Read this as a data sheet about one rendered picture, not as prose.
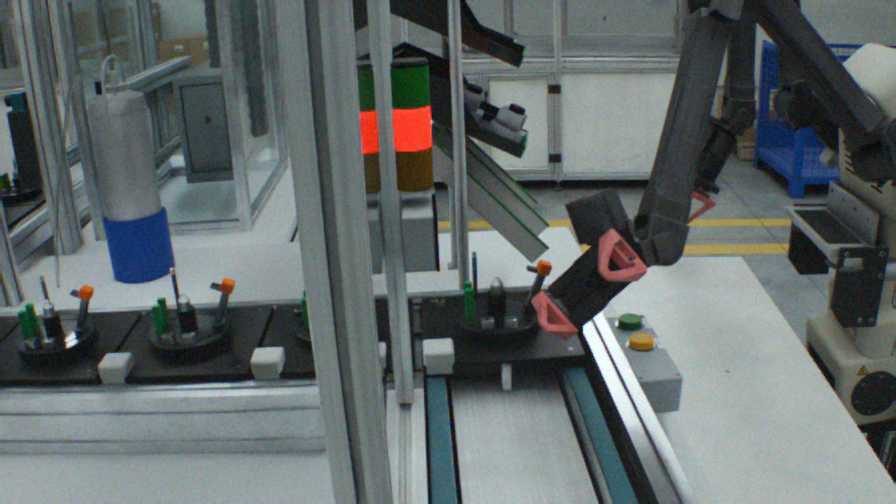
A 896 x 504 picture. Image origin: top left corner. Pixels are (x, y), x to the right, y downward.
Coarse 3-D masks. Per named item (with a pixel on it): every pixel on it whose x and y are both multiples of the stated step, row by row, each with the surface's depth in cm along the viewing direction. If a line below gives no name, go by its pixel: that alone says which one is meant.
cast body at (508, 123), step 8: (512, 104) 136; (504, 112) 135; (512, 112) 135; (520, 112) 135; (496, 120) 136; (504, 120) 136; (512, 120) 135; (520, 120) 135; (488, 128) 137; (496, 128) 136; (504, 128) 136; (512, 128) 136; (520, 128) 137; (504, 136) 136; (512, 136) 136; (520, 136) 136
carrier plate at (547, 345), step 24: (432, 312) 128; (432, 336) 120; (456, 336) 120; (552, 336) 119; (576, 336) 118; (456, 360) 113; (480, 360) 113; (504, 360) 112; (528, 360) 112; (552, 360) 113; (576, 360) 113
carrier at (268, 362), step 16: (304, 304) 118; (272, 320) 128; (288, 320) 128; (304, 320) 119; (272, 336) 122; (288, 336) 122; (304, 336) 118; (256, 352) 113; (272, 352) 113; (288, 352) 117; (304, 352) 117; (256, 368) 111; (272, 368) 111; (288, 368) 112; (304, 368) 112
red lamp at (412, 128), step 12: (420, 108) 90; (396, 120) 90; (408, 120) 89; (420, 120) 90; (396, 132) 91; (408, 132) 90; (420, 132) 90; (396, 144) 91; (408, 144) 91; (420, 144) 91
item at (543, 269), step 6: (540, 264) 119; (546, 264) 119; (528, 270) 120; (534, 270) 120; (540, 270) 119; (546, 270) 119; (540, 276) 120; (534, 282) 121; (540, 282) 120; (534, 288) 121; (540, 288) 121; (534, 294) 121; (528, 300) 122
